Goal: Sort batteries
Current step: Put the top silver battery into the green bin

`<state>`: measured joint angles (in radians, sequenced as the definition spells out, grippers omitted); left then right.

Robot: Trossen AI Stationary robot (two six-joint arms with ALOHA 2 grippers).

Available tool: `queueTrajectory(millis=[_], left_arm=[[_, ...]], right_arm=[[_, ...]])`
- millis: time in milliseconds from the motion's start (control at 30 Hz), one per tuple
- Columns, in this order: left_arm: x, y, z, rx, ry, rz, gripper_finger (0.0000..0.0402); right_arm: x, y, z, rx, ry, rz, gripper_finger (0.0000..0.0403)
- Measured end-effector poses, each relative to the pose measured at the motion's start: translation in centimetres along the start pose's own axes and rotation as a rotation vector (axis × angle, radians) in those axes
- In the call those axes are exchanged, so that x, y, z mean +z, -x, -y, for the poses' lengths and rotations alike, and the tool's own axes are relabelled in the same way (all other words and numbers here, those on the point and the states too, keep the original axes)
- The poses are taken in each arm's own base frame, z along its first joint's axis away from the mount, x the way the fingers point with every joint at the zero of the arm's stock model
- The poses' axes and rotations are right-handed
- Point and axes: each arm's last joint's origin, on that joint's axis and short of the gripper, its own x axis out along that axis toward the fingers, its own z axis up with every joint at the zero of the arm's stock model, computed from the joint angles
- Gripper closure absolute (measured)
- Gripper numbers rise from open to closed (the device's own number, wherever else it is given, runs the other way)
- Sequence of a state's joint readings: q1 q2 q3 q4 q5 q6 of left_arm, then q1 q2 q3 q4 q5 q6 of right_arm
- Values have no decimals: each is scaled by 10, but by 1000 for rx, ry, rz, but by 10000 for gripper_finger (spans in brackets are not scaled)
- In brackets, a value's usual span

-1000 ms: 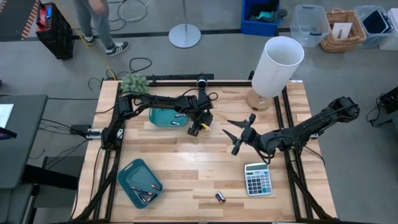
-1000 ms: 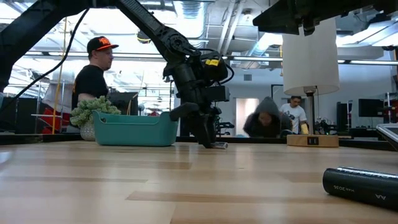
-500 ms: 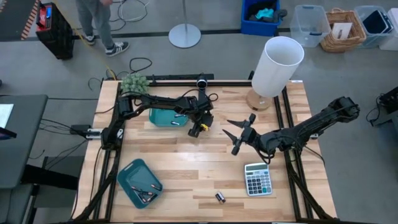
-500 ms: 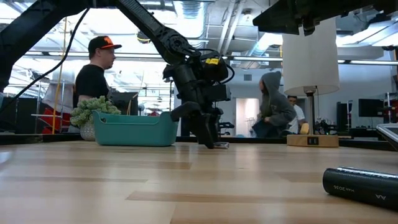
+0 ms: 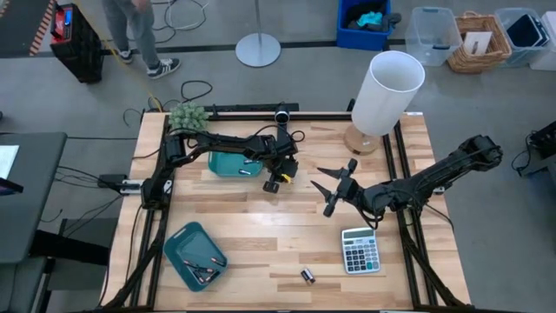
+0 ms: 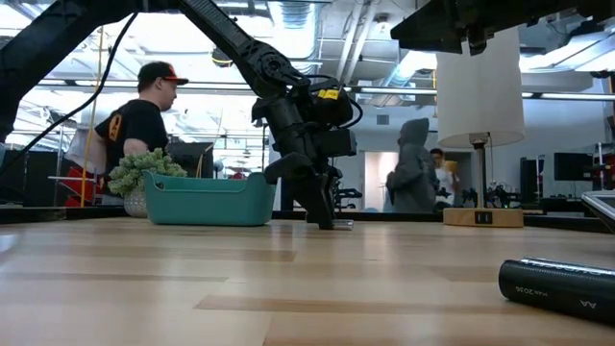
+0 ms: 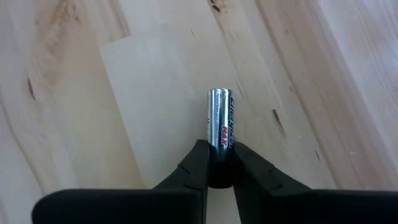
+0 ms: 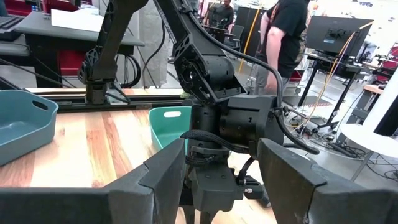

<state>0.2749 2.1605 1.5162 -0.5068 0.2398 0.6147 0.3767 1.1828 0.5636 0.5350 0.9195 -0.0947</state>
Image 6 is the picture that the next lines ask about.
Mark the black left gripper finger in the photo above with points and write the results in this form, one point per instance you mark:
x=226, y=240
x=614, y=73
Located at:
x=337, y=182
x=312, y=197

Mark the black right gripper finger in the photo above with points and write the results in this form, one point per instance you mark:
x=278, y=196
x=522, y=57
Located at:
x=423, y=29

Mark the silver black battery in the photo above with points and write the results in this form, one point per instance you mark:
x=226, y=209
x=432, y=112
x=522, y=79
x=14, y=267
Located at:
x=344, y=224

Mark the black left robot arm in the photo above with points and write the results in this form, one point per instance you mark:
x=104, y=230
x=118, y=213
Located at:
x=48, y=48

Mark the black background robot arm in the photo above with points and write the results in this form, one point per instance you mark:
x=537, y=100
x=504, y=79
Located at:
x=499, y=197

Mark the person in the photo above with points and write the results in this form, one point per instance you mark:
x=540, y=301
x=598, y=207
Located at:
x=413, y=168
x=134, y=130
x=448, y=182

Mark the white shade wooden lamp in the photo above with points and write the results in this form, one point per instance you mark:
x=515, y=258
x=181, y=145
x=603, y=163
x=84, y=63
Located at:
x=480, y=96

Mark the teal plastic bin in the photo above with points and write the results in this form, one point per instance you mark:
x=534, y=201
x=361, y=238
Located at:
x=211, y=202

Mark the black screen panel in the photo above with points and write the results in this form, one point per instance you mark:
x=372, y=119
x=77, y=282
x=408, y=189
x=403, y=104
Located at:
x=192, y=161

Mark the green succulent in white pot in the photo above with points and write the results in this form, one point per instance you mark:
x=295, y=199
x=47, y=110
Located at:
x=139, y=168

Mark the black cabinet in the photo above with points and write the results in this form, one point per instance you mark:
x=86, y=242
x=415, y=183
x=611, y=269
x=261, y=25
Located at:
x=532, y=180

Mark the red storage shelf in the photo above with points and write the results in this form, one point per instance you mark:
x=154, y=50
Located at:
x=72, y=187

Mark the black AA battery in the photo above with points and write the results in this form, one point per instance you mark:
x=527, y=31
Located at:
x=552, y=288

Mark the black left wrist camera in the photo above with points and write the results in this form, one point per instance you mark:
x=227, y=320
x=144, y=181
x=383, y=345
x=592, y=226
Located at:
x=336, y=143

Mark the black ceiling dome camera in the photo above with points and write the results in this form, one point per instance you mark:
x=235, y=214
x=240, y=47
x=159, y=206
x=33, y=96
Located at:
x=222, y=60

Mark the silver ceiling duct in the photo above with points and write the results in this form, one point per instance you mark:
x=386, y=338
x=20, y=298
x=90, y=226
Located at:
x=295, y=12

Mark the black wall monitor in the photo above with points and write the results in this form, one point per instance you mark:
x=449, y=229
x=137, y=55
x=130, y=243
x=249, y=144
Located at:
x=572, y=165

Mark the black aluminium table frame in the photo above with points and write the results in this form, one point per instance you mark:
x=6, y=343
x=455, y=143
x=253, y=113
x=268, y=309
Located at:
x=57, y=214

